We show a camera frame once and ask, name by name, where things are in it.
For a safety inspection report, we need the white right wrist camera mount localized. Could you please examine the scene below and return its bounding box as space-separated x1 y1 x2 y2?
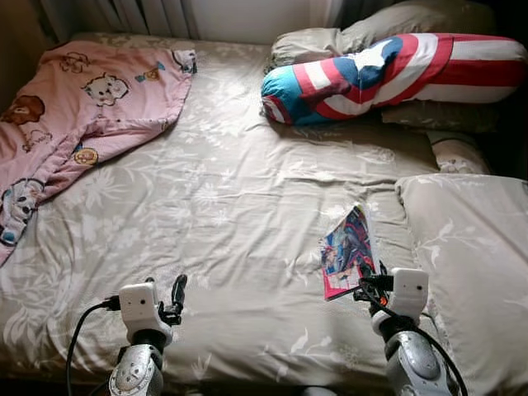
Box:
370 267 431 336

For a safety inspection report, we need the pink cartoon print blanket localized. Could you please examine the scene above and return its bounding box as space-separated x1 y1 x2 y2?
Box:
0 39 198 267

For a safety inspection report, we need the grey curtain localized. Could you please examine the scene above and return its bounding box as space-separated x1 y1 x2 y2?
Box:
40 0 198 41
309 0 344 26

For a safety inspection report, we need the colourful comic book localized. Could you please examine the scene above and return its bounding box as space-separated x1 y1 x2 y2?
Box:
319 204 381 303

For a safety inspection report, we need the small white patterned pillow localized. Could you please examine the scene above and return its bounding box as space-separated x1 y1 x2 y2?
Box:
428 131 493 177

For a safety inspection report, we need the beige floral pillow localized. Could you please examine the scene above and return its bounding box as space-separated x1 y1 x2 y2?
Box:
379 98 501 134
267 0 497 72
395 172 528 396

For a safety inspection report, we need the bed with beige floral sheet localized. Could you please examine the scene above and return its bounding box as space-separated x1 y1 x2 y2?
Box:
0 31 528 389

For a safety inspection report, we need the grey robot right leg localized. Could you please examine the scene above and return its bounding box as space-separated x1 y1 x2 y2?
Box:
300 385 340 396

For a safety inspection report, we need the star striped bolster pillow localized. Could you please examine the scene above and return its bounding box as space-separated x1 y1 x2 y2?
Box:
260 32 528 127

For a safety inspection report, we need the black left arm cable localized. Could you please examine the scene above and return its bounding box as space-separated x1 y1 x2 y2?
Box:
64 296 123 396

